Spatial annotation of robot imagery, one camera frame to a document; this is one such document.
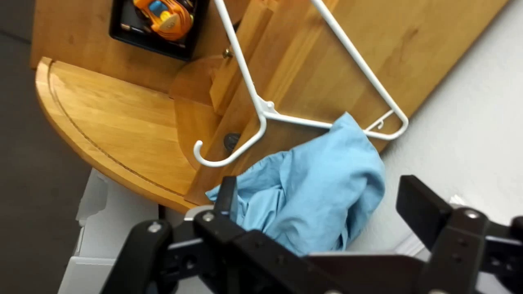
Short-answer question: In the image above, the white cardboard box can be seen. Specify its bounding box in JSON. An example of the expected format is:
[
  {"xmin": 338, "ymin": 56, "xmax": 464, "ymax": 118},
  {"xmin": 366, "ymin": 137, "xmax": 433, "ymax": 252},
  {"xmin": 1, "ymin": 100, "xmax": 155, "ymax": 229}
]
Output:
[{"xmin": 55, "ymin": 167, "xmax": 168, "ymax": 294}]

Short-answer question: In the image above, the white plastic clothes hanger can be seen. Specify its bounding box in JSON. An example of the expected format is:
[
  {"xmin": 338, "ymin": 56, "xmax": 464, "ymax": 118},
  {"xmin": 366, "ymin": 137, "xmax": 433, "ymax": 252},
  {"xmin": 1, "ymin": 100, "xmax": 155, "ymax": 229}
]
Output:
[{"xmin": 191, "ymin": 0, "xmax": 410, "ymax": 170}]

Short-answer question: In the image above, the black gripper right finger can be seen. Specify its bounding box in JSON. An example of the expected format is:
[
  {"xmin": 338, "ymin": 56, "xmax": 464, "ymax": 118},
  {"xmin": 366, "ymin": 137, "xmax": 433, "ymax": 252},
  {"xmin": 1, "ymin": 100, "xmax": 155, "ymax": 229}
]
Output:
[{"xmin": 395, "ymin": 173, "xmax": 523, "ymax": 294}]

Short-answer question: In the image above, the black square tray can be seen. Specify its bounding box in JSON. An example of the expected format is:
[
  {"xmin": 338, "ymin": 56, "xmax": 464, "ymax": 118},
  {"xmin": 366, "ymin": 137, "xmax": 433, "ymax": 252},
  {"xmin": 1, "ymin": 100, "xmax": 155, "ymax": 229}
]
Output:
[{"xmin": 108, "ymin": 0, "xmax": 212, "ymax": 62}]

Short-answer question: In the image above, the small black knob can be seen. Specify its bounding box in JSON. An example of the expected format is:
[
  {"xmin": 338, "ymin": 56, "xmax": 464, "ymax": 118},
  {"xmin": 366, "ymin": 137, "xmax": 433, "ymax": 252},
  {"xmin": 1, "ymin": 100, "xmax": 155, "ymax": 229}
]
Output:
[{"xmin": 222, "ymin": 133, "xmax": 242, "ymax": 152}]

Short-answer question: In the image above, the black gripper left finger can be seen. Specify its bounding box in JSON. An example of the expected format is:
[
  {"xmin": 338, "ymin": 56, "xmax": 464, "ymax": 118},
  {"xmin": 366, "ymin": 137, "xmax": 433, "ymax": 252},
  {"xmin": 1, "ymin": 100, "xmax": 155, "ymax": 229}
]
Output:
[{"xmin": 100, "ymin": 175, "xmax": 328, "ymax": 294}]

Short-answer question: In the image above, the orange toy car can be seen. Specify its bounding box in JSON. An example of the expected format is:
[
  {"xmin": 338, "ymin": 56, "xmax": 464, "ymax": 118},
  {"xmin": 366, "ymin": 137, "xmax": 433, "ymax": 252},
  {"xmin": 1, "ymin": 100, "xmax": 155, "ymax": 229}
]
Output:
[{"xmin": 132, "ymin": 0, "xmax": 196, "ymax": 43}]

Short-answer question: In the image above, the semicircular wooden shelf board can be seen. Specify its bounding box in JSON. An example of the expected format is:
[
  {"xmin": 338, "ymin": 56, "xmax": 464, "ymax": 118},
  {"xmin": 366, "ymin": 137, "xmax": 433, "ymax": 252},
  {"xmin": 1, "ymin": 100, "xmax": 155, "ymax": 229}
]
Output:
[{"xmin": 34, "ymin": 56, "xmax": 222, "ymax": 214}]

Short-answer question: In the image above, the light blue cloth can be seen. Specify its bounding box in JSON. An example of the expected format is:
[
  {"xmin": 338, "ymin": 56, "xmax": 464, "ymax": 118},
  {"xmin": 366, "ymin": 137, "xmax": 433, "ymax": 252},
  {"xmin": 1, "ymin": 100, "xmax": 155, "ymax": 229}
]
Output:
[{"xmin": 204, "ymin": 111, "xmax": 389, "ymax": 258}]

